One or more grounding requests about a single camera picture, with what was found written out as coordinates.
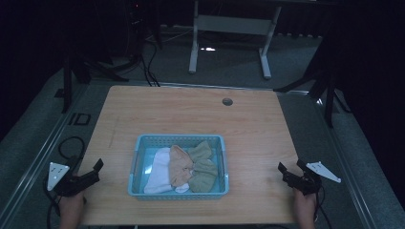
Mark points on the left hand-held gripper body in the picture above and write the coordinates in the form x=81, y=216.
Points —
x=68, y=183

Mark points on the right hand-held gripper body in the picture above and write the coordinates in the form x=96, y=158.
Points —
x=307, y=183

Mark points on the light blue plastic basket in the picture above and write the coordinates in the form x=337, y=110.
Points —
x=140, y=171

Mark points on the person's right hand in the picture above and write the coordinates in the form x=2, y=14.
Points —
x=305, y=206

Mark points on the green sock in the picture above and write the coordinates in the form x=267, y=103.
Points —
x=201, y=151
x=203, y=176

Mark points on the tan and white cloth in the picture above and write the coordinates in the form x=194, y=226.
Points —
x=160, y=178

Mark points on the white metal table frame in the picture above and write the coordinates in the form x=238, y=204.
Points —
x=232, y=24

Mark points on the peach sock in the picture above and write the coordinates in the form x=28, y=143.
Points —
x=180, y=167

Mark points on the black metal stand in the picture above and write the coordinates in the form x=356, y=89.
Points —
x=68, y=82
x=324, y=86

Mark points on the person's left hand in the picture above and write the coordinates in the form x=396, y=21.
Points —
x=71, y=205

